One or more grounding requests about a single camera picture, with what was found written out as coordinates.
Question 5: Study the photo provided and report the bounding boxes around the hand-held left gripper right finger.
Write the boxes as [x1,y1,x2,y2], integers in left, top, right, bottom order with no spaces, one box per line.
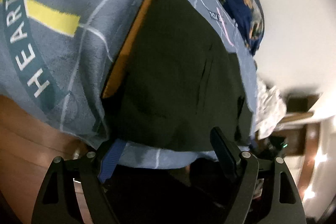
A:
[210,127,307,224]

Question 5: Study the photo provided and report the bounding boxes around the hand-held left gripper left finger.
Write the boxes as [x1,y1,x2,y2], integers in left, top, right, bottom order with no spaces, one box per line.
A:
[31,139,128,224]

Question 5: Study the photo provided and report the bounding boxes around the black pants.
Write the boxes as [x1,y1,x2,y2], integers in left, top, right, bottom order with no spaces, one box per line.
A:
[101,0,256,153]

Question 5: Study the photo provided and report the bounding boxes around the brown wooden cabinet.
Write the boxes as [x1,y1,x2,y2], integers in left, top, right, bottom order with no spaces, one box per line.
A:
[273,93,324,157]

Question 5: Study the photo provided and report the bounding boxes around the white dotted cloth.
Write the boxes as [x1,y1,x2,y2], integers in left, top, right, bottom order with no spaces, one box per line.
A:
[251,77,288,140]

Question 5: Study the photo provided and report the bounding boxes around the blue checked bed sheet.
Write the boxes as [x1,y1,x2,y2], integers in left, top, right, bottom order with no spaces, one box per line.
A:
[0,0,259,170]

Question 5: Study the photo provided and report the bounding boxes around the brown wooden bed frame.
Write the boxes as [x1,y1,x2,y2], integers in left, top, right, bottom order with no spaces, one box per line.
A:
[0,94,91,224]

